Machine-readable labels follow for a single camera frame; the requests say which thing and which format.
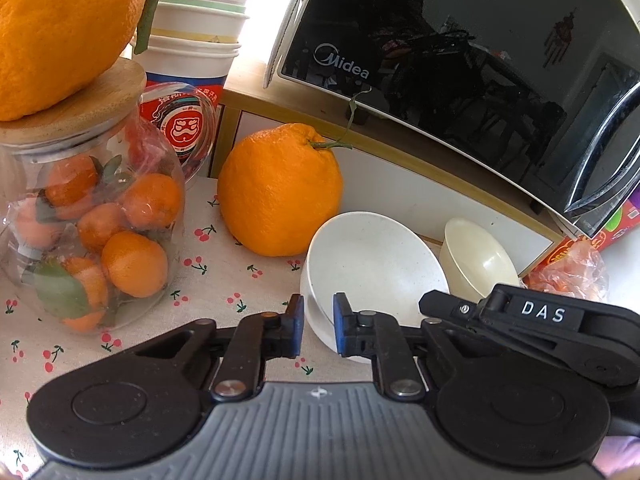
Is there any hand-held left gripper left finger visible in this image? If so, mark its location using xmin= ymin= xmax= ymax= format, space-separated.
xmin=150 ymin=294 xmax=305 ymax=403

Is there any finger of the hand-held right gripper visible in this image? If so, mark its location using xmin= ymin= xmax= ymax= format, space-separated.
xmin=419 ymin=291 xmax=623 ymax=387

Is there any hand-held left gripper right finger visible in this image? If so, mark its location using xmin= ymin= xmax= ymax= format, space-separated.
xmin=333 ymin=292 xmax=451 ymax=402

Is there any shallow cream bowl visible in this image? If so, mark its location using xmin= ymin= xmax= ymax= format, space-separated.
xmin=440 ymin=217 xmax=521 ymax=301

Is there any white bowl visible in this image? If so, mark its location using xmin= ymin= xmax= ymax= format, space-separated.
xmin=300 ymin=211 xmax=451 ymax=365

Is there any plastic bag of oranges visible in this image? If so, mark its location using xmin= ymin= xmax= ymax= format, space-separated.
xmin=525 ymin=240 xmax=609 ymax=302

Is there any cherry print tablecloth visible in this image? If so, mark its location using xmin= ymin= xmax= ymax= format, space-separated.
xmin=0 ymin=175 xmax=361 ymax=480

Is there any red cardboard box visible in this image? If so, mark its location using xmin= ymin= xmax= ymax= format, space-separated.
xmin=530 ymin=202 xmax=640 ymax=281

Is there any orange with stem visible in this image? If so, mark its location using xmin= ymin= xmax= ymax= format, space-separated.
xmin=217 ymin=122 xmax=354 ymax=257

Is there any white wooden shelf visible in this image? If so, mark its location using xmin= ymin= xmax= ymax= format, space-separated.
xmin=207 ymin=55 xmax=566 ymax=271

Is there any pile of small tangerines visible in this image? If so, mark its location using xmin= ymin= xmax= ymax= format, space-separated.
xmin=10 ymin=152 xmax=183 ymax=333

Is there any black microwave oven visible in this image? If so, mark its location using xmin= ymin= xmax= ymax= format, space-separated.
xmin=262 ymin=0 xmax=640 ymax=238

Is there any red printed paper cup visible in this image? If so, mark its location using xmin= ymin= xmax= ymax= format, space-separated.
xmin=137 ymin=35 xmax=242 ymax=181

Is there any glass jar with wooden lid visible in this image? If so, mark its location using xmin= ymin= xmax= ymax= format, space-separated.
xmin=0 ymin=57 xmax=218 ymax=333

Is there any yellow rimmed paper cup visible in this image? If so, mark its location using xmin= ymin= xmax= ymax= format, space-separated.
xmin=149 ymin=9 xmax=251 ymax=45

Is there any green rimmed paper cup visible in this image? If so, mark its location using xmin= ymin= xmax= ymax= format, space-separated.
xmin=159 ymin=0 xmax=249 ymax=17

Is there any large orange with leaves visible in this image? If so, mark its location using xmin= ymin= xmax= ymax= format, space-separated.
xmin=0 ymin=0 xmax=187 ymax=122

